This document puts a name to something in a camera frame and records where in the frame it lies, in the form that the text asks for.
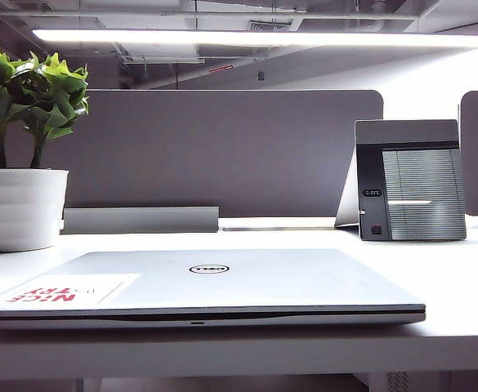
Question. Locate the white vented under-desk cabinet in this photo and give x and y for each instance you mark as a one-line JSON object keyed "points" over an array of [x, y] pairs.
{"points": [[398, 381]]}

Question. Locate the green artificial plant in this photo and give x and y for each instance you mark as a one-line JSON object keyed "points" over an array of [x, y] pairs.
{"points": [[50, 94]]}

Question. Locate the white ribbed plant pot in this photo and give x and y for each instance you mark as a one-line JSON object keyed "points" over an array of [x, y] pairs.
{"points": [[18, 208]]}

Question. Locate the white red-lettered sticker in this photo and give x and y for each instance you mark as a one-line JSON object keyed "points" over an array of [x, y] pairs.
{"points": [[59, 292]]}

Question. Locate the long ceiling light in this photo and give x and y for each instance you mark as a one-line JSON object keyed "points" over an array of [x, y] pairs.
{"points": [[263, 37]]}

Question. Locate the wide grey desk partition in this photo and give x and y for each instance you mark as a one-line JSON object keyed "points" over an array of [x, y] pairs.
{"points": [[222, 155]]}

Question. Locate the ceiling air vent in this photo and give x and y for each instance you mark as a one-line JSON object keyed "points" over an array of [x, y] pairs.
{"points": [[271, 25]]}

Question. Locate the red ceiling sign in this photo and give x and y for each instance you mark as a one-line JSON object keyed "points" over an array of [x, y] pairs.
{"points": [[221, 69]]}

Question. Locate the silver Dell laptop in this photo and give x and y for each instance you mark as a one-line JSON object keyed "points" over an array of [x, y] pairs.
{"points": [[242, 286]]}

